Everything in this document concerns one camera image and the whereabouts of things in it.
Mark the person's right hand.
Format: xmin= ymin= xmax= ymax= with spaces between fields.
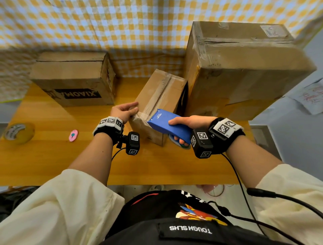
xmin=168 ymin=115 xmax=218 ymax=147

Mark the person's left hand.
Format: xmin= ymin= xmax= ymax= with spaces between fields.
xmin=110 ymin=102 xmax=140 ymax=124

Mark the blue tape dispenser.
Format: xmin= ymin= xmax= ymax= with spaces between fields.
xmin=147 ymin=108 xmax=193 ymax=146

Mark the small plain cardboard box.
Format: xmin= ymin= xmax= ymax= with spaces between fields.
xmin=129 ymin=69 xmax=188 ymax=147

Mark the cardboard box with black print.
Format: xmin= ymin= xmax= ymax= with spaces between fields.
xmin=30 ymin=51 xmax=116 ymax=107

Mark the cardboard box with white label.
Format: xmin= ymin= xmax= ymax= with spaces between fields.
xmin=184 ymin=21 xmax=317 ymax=121

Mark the person's right forearm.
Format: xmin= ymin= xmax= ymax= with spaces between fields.
xmin=226 ymin=135 xmax=284 ymax=188

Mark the person's left forearm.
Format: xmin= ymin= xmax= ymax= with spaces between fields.
xmin=68 ymin=132 xmax=113 ymax=186

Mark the yellowish tape roll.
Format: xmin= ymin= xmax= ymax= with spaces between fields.
xmin=4 ymin=122 xmax=36 ymax=145

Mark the yellow white checked cloth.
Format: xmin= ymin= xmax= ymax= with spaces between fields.
xmin=0 ymin=0 xmax=323 ymax=103

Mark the black printed garment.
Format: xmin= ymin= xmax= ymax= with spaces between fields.
xmin=100 ymin=189 xmax=291 ymax=245

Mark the white paper with red writing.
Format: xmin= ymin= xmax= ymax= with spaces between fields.
xmin=289 ymin=79 xmax=323 ymax=115

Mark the cream long-sleeved top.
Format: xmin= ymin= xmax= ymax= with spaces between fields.
xmin=0 ymin=164 xmax=323 ymax=245

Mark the dark grey cloth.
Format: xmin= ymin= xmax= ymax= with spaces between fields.
xmin=0 ymin=186 xmax=38 ymax=222

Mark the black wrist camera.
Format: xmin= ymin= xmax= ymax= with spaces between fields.
xmin=190 ymin=128 xmax=214 ymax=159
xmin=125 ymin=131 xmax=141 ymax=156

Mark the black camera cable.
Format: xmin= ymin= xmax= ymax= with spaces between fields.
xmin=221 ymin=153 xmax=267 ymax=237
xmin=111 ymin=147 xmax=127 ymax=161

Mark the thick black cable plug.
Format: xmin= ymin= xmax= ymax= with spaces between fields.
xmin=247 ymin=187 xmax=323 ymax=219

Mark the thin black cable with plug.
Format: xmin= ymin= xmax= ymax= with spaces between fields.
xmin=207 ymin=201 xmax=306 ymax=245

